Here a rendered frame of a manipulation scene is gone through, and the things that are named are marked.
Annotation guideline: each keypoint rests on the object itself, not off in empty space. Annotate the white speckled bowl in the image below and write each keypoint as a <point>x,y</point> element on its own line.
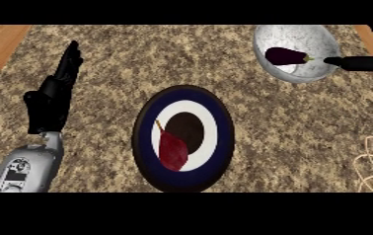
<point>297,53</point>

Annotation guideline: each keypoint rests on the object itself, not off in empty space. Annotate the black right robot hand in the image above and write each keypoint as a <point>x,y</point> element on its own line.
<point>352,62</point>

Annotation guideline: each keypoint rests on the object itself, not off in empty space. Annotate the red pear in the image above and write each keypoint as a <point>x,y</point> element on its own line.
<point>173,151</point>

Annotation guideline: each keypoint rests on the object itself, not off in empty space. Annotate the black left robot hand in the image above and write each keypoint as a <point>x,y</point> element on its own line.
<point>50,104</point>

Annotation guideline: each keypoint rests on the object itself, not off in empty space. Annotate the dark purple eggplant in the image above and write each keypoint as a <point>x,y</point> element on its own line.
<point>287,56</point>

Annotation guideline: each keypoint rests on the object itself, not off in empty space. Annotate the blue and white round plate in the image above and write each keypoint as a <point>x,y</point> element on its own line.
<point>184,138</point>

